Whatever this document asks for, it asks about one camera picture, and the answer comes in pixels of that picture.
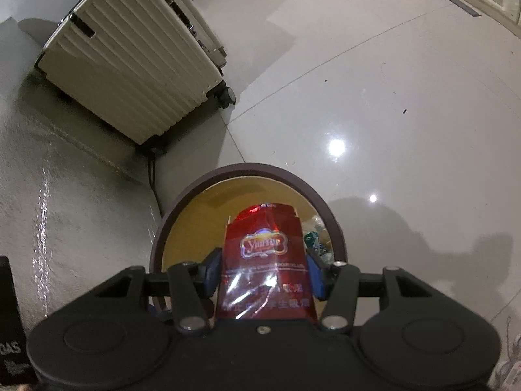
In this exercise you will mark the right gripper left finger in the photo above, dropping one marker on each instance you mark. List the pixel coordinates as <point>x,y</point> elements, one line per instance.
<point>192,286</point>

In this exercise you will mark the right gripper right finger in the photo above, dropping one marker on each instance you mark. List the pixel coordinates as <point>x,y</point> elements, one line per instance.
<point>336,286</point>

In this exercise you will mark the red cigarette pack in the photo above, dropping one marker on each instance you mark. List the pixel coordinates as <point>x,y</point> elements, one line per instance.
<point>265,274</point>

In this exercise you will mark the teal snack bag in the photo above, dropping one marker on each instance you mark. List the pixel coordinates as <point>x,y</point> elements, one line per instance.
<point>317,239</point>

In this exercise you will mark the yellow trash bin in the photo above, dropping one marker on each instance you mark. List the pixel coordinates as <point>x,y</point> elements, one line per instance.
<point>197,223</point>

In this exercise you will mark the cream ribbed suitcase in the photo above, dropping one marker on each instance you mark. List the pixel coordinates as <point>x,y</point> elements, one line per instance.
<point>139,65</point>

